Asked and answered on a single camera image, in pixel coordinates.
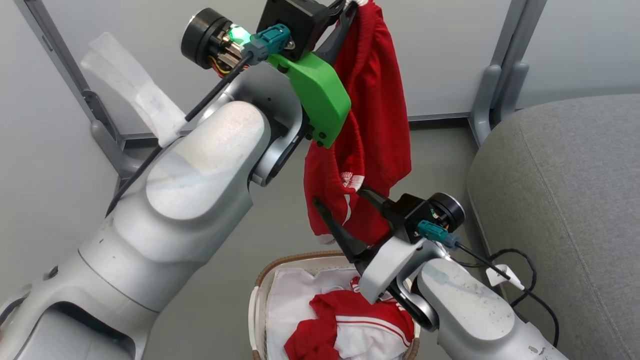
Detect small white tape tab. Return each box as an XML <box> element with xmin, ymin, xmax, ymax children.
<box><xmin>486</xmin><ymin>264</ymin><xmax>512</xmax><ymax>288</ymax></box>

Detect white basket liner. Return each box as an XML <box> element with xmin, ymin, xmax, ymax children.
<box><xmin>266</xmin><ymin>268</ymin><xmax>363</xmax><ymax>360</ymax></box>

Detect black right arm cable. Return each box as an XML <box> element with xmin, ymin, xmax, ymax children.
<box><xmin>452</xmin><ymin>241</ymin><xmax>561</xmax><ymax>348</ymax></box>

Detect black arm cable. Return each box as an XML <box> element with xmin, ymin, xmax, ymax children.
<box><xmin>452</xmin><ymin>241</ymin><xmax>561</xmax><ymax>348</ymax></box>
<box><xmin>105</xmin><ymin>52</ymin><xmax>253</xmax><ymax>218</ymax></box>

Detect white garment with red stripes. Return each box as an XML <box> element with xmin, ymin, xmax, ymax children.
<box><xmin>334</xmin><ymin>314</ymin><xmax>408</xmax><ymax>360</ymax></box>

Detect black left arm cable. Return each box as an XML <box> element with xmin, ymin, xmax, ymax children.
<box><xmin>105</xmin><ymin>52</ymin><xmax>253</xmax><ymax>218</ymax></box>

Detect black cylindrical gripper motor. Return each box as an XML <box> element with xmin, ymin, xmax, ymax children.
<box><xmin>180</xmin><ymin>7</ymin><xmax>253</xmax><ymax>78</ymax></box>
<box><xmin>428</xmin><ymin>192</ymin><xmax>466</xmax><ymax>232</ymax></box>

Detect grey partition post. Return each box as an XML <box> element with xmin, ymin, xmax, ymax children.
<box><xmin>491</xmin><ymin>0</ymin><xmax>531</xmax><ymax>68</ymax></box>
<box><xmin>14</xmin><ymin>0</ymin><xmax>103</xmax><ymax>128</ymax></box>

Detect red shorts with white trim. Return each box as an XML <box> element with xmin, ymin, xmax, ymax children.
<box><xmin>303</xmin><ymin>0</ymin><xmax>414</xmax><ymax>247</ymax></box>

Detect translucent white tape strip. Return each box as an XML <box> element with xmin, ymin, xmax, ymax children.
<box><xmin>80</xmin><ymin>32</ymin><xmax>188</xmax><ymax>149</ymax></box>

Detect teal right camera connector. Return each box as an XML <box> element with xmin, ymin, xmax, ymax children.
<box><xmin>417</xmin><ymin>220</ymin><xmax>461</xmax><ymax>250</ymax></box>

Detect grey fabric sofa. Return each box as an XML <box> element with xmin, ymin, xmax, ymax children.
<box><xmin>466</xmin><ymin>93</ymin><xmax>640</xmax><ymax>360</ymax></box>

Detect cream laundry basket brown rim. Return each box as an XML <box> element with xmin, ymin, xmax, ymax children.
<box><xmin>248</xmin><ymin>251</ymin><xmax>422</xmax><ymax>360</ymax></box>

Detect black cylindrical right gripper motor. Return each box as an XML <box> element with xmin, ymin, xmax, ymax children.
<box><xmin>428</xmin><ymin>192</ymin><xmax>466</xmax><ymax>232</ymax></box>

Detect black cylindrical left gripper motor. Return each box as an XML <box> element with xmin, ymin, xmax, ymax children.
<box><xmin>180</xmin><ymin>7</ymin><xmax>253</xmax><ymax>78</ymax></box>

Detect grey partition base rail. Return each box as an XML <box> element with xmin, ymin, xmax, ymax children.
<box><xmin>121</xmin><ymin>113</ymin><xmax>473</xmax><ymax>149</ymax></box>

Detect teal left camera connector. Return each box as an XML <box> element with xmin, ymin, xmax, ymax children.
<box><xmin>243</xmin><ymin>23</ymin><xmax>292</xmax><ymax>66</ymax></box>

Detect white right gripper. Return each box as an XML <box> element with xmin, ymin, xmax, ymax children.
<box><xmin>312</xmin><ymin>186</ymin><xmax>432</xmax><ymax>305</ymax></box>

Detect red garment with white print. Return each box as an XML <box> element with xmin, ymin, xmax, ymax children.
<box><xmin>283</xmin><ymin>276</ymin><xmax>416</xmax><ymax>360</ymax></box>

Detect teal camera connector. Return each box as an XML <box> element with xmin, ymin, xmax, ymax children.
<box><xmin>243</xmin><ymin>23</ymin><xmax>292</xmax><ymax>66</ymax></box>
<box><xmin>417</xmin><ymin>220</ymin><xmax>461</xmax><ymax>250</ymax></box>

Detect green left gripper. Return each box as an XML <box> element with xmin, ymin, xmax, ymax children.
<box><xmin>266</xmin><ymin>0</ymin><xmax>359</xmax><ymax>149</ymax></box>

